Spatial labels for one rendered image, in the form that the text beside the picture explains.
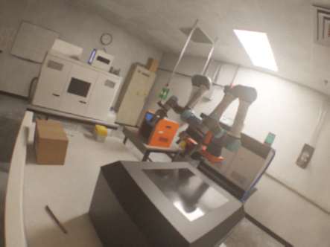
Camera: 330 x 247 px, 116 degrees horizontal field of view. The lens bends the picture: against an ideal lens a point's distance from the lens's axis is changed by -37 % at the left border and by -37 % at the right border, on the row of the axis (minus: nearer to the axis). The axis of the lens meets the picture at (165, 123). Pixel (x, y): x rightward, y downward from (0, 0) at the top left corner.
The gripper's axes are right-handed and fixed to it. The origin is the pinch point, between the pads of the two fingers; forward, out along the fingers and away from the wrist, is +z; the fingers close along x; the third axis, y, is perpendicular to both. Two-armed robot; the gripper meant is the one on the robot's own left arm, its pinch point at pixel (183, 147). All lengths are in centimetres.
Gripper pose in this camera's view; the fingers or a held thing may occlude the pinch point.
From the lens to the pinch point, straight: 110.0
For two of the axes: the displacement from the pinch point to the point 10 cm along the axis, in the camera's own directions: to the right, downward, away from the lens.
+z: -7.2, 6.9, -0.3
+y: -4.6, -5.2, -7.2
